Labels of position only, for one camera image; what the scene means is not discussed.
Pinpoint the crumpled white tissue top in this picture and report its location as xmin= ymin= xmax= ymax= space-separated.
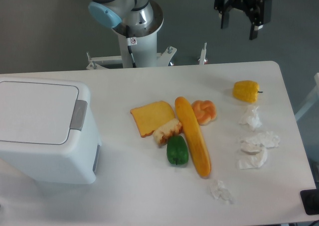
xmin=238 ymin=105 xmax=262 ymax=131

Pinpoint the toast bread slice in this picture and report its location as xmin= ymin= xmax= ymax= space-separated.
xmin=130 ymin=101 xmax=175 ymax=138

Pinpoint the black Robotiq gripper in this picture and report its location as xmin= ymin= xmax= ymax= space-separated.
xmin=214 ymin=0 xmax=272 ymax=40

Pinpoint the crumpled white tissue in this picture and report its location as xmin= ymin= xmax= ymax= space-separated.
xmin=238 ymin=105 xmax=262 ymax=131
xmin=236 ymin=148 xmax=268 ymax=170
xmin=209 ymin=179 xmax=234 ymax=204
xmin=239 ymin=131 xmax=280 ymax=154

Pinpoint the yellow bell pepper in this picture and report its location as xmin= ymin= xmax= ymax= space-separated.
xmin=232 ymin=80 xmax=263 ymax=104

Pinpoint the white furniture at right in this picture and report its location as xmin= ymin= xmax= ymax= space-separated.
xmin=295 ymin=73 xmax=319 ymax=121

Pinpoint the green bell pepper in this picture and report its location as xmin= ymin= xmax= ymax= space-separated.
xmin=166 ymin=135 xmax=189 ymax=165

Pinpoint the crumpled white tissue middle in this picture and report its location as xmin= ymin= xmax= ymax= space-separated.
xmin=239 ymin=131 xmax=280 ymax=154

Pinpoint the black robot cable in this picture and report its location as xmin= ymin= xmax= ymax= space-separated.
xmin=126 ymin=25 xmax=137 ymax=68

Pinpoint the crumpled white tissue bottom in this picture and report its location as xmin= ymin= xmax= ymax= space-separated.
xmin=209 ymin=179 xmax=234 ymax=204

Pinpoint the crumpled white tissue lower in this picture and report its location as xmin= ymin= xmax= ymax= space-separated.
xmin=236 ymin=148 xmax=268 ymax=170

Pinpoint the white trash can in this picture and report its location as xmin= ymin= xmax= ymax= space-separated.
xmin=0 ymin=77 xmax=102 ymax=184

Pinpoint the braided bread roll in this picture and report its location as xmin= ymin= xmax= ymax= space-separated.
xmin=191 ymin=100 xmax=217 ymax=125

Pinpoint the small crusty bread piece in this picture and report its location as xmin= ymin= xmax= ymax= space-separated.
xmin=153 ymin=118 xmax=182 ymax=146

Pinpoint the long baguette bread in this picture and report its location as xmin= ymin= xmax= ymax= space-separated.
xmin=175 ymin=97 xmax=211 ymax=178

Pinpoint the black device at edge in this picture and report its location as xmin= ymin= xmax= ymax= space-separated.
xmin=300 ymin=189 xmax=319 ymax=215

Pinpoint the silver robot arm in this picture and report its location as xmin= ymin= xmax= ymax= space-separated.
xmin=88 ymin=0 xmax=272 ymax=40

